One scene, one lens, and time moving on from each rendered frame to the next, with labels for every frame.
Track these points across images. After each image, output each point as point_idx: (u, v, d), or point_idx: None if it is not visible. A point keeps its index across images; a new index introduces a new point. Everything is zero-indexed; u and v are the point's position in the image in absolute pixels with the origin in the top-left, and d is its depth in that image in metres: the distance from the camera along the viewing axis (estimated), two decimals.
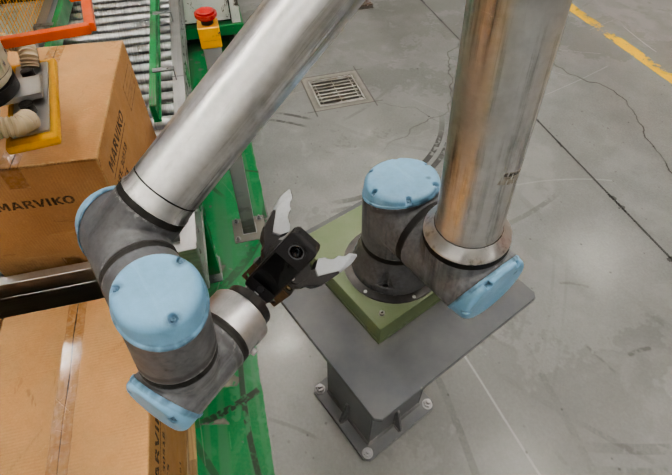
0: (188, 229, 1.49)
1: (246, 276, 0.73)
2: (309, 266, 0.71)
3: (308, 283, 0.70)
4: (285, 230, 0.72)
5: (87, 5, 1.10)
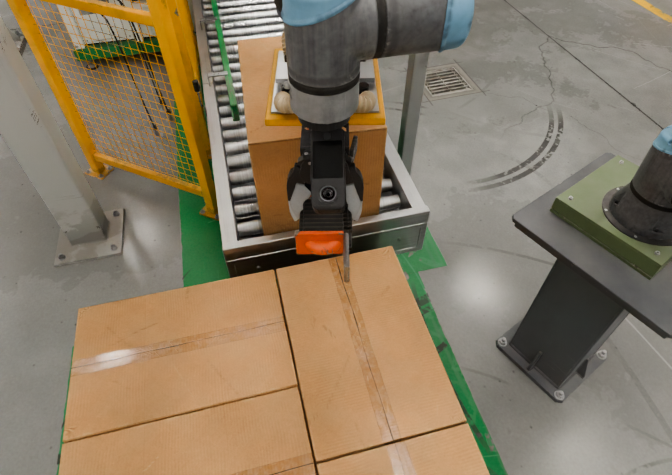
0: (413, 195, 1.69)
1: (344, 126, 0.72)
2: (306, 181, 0.70)
3: (294, 172, 0.69)
4: None
5: None
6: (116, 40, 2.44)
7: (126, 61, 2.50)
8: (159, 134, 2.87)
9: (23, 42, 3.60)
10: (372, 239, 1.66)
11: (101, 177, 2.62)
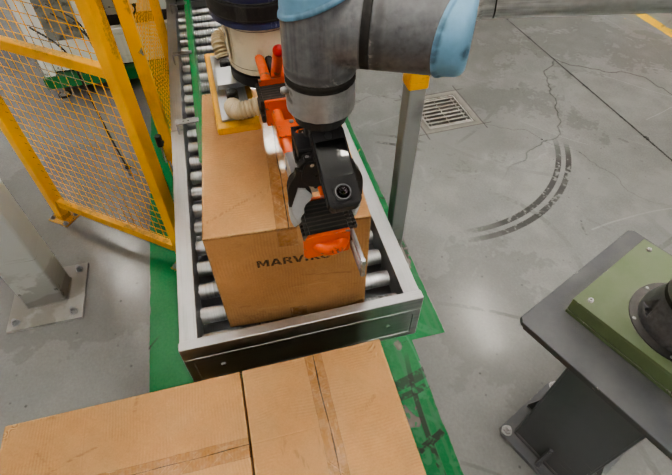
0: (404, 275, 1.47)
1: None
2: (308, 184, 0.69)
3: (296, 177, 0.68)
4: None
5: None
6: (79, 77, 2.21)
7: (91, 99, 2.27)
8: (133, 173, 2.64)
9: None
10: (357, 328, 1.43)
11: (66, 224, 2.39)
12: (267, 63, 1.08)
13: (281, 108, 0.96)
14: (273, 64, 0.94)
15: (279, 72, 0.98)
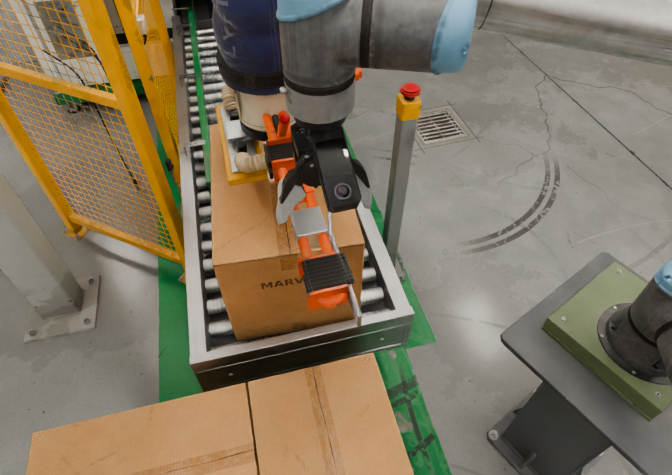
0: (397, 292, 1.59)
1: None
2: (308, 184, 0.69)
3: (296, 174, 0.68)
4: None
5: None
6: None
7: (102, 119, 2.39)
8: (140, 187, 2.76)
9: (4, 82, 3.49)
10: (353, 341, 1.56)
11: (78, 237, 2.51)
12: (273, 121, 1.19)
13: (286, 167, 1.06)
14: (279, 128, 1.05)
15: (285, 133, 1.09)
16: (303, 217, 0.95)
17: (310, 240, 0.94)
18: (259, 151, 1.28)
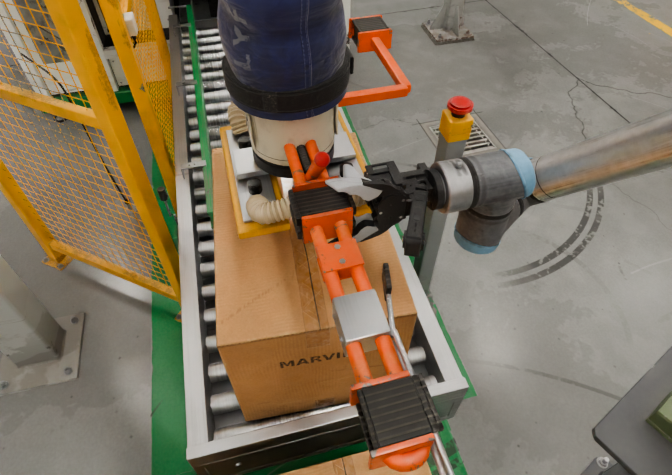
0: (444, 357, 1.28)
1: None
2: (383, 201, 0.76)
3: (395, 190, 0.76)
4: (368, 227, 0.81)
5: (394, 63, 1.07)
6: None
7: (87, 133, 2.08)
8: (133, 208, 2.45)
9: None
10: None
11: (61, 267, 2.20)
12: (299, 154, 0.88)
13: (322, 224, 0.75)
14: (312, 170, 0.74)
15: (318, 176, 0.78)
16: (352, 308, 0.65)
17: (364, 344, 0.63)
18: (278, 191, 0.97)
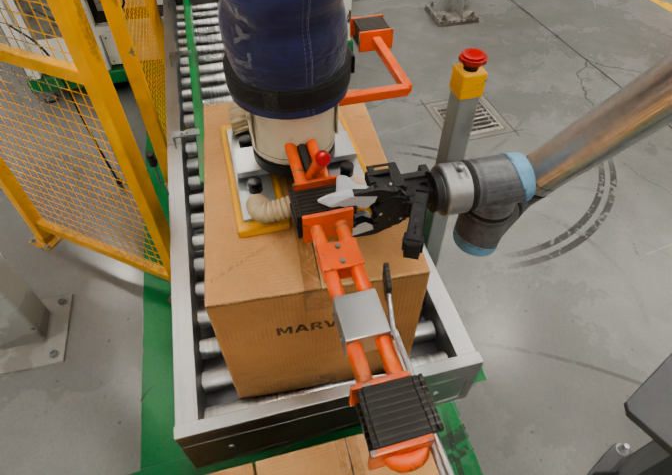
0: (456, 330, 1.18)
1: None
2: (383, 202, 0.76)
3: (390, 192, 0.76)
4: (366, 224, 0.80)
5: (395, 62, 1.07)
6: (62, 81, 1.92)
7: (76, 106, 1.98)
8: (125, 188, 2.35)
9: None
10: None
11: (48, 248, 2.10)
12: (299, 153, 0.88)
13: (322, 224, 0.75)
14: (313, 169, 0.74)
15: (319, 175, 0.78)
16: (353, 308, 0.64)
17: (364, 344, 0.63)
18: (278, 190, 0.97)
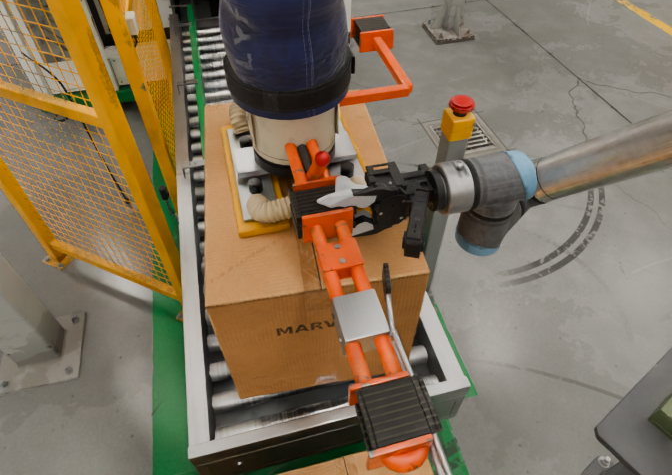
0: (446, 356, 1.28)
1: None
2: (383, 201, 0.76)
3: (389, 192, 0.75)
4: (366, 223, 0.80)
5: (396, 63, 1.07)
6: None
7: (88, 133, 2.08)
8: (133, 207, 2.45)
9: None
10: None
11: (61, 267, 2.20)
12: (300, 154, 0.88)
13: (322, 224, 0.75)
14: (312, 169, 0.74)
15: (319, 175, 0.78)
16: (352, 308, 0.64)
17: (363, 344, 0.63)
18: (278, 190, 0.97)
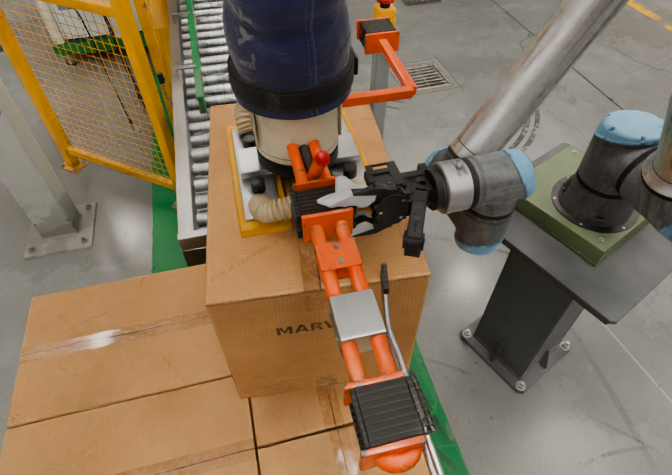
0: None
1: None
2: (383, 201, 0.76)
3: (389, 191, 0.76)
4: (366, 223, 0.80)
5: (400, 65, 1.07)
6: (88, 34, 2.44)
7: (99, 55, 2.50)
8: (136, 128, 2.88)
9: None
10: None
11: (75, 171, 2.62)
12: (302, 154, 0.88)
13: (322, 224, 0.75)
14: (313, 169, 0.74)
15: (319, 175, 0.78)
16: (349, 308, 0.64)
17: (359, 344, 0.63)
18: (281, 190, 0.98)
